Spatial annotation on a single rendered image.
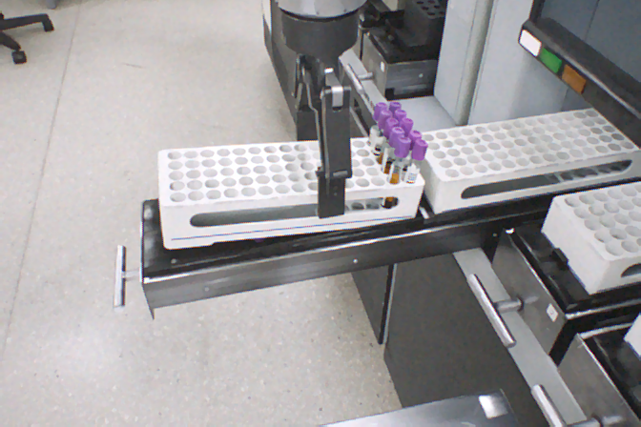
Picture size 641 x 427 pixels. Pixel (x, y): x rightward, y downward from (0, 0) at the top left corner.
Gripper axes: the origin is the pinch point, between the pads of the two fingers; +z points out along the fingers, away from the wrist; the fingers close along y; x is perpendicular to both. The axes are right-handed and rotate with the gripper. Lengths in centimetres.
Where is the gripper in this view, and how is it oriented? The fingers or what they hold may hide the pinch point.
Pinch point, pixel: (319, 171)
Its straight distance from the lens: 64.0
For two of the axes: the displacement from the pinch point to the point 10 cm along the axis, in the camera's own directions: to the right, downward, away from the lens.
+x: 9.7, -1.6, 1.8
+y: 2.4, 6.3, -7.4
